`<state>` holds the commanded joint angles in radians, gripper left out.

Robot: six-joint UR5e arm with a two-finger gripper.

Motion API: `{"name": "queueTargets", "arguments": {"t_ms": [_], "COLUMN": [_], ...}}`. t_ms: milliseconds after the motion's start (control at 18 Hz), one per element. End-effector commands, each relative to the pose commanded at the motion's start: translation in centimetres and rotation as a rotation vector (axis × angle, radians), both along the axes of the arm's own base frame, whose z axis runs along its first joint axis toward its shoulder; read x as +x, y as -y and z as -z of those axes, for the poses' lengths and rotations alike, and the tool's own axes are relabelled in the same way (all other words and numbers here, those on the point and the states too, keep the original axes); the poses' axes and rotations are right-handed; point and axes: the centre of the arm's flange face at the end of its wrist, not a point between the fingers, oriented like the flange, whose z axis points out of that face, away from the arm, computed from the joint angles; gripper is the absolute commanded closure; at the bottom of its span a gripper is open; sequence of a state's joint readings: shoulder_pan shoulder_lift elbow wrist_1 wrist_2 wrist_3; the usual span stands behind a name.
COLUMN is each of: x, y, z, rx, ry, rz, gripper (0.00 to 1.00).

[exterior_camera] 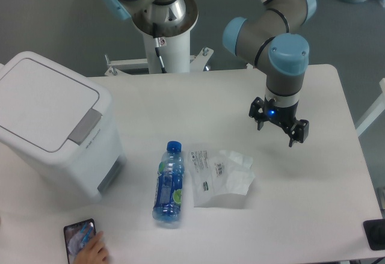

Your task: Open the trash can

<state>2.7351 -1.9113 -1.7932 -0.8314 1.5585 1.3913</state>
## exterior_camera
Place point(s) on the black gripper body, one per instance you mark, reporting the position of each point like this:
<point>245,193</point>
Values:
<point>283,117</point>

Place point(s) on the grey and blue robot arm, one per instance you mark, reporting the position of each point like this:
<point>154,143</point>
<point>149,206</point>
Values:
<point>269,44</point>

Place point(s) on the white trash can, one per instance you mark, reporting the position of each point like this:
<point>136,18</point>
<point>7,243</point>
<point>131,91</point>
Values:
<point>92,155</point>

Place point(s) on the white trash can lid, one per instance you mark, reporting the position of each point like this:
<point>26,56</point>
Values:
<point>41,105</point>

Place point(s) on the person's hand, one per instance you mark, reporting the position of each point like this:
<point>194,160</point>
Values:
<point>94,252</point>

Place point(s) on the clear plastic wrapper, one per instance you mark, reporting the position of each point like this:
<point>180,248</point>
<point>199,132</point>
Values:
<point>210,171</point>

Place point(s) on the black device at table edge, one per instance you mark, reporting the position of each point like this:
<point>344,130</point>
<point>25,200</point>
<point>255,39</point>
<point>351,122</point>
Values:
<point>374,230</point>

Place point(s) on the blue plastic water bottle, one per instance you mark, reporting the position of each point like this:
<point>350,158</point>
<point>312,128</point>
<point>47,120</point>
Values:
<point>169,186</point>

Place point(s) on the black smartphone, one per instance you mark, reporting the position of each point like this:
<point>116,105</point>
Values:
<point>77,236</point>

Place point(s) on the white frame at right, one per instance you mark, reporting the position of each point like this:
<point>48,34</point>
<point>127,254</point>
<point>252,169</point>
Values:
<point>372,113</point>

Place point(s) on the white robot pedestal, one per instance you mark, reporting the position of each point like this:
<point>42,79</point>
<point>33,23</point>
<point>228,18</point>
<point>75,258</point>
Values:
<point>166,35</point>

